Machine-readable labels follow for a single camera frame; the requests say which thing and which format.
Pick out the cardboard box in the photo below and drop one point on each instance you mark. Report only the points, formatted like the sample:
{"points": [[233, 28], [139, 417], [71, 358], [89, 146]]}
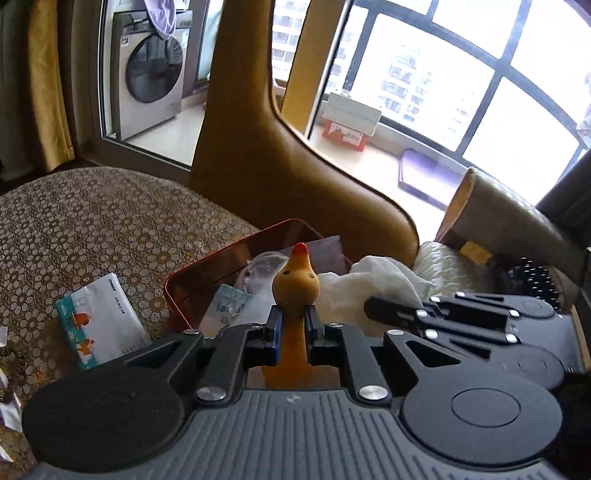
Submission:
{"points": [[351, 122]]}

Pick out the beige padded chair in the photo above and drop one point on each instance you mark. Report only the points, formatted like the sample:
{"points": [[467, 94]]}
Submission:
{"points": [[498, 217]]}

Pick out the black studded object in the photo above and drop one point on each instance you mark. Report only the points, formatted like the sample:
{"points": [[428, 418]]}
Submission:
{"points": [[535, 277]]}

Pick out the gold curtain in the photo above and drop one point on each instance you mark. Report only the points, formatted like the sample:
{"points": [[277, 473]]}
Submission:
{"points": [[48, 83]]}

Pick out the tissue pack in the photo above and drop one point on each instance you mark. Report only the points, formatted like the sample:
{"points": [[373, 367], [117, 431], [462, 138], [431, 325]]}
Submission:
{"points": [[99, 318]]}

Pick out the tan leather chair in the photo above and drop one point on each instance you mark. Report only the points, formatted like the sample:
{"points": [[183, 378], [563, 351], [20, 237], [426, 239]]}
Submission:
{"points": [[258, 138]]}

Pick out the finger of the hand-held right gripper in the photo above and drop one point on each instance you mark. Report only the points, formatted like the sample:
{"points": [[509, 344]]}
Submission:
{"points": [[392, 310], [461, 336]]}

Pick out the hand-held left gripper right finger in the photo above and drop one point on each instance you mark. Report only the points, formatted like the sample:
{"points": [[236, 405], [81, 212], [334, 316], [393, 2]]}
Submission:
{"points": [[310, 332]]}

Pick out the blue plastic packet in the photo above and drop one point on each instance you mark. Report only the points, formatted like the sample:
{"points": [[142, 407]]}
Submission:
{"points": [[226, 307]]}

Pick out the red box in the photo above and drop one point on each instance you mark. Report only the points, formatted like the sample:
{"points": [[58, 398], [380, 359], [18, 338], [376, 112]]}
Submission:
{"points": [[203, 277]]}

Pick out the white cloth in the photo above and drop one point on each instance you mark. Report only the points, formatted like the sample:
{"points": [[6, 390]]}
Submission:
{"points": [[374, 281]]}

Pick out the silver washing machine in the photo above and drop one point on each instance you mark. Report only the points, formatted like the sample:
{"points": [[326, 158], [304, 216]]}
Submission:
{"points": [[147, 74]]}

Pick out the crumpled clear packet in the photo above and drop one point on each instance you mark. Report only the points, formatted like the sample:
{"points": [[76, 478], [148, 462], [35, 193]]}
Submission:
{"points": [[263, 272]]}

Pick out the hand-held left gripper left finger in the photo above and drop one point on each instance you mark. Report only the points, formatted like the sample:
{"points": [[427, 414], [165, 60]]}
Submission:
{"points": [[276, 332]]}

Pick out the yellow rubber duck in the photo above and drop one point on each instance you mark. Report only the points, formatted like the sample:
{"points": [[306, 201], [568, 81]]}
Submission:
{"points": [[295, 286]]}

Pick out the white textured cushion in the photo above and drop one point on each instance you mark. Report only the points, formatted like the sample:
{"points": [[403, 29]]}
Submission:
{"points": [[452, 267]]}

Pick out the purple mat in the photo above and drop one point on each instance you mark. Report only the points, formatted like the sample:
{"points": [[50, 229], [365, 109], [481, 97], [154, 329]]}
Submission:
{"points": [[429, 177]]}

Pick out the purple towel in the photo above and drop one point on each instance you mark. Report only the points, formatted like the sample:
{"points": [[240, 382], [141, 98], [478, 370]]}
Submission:
{"points": [[159, 18]]}

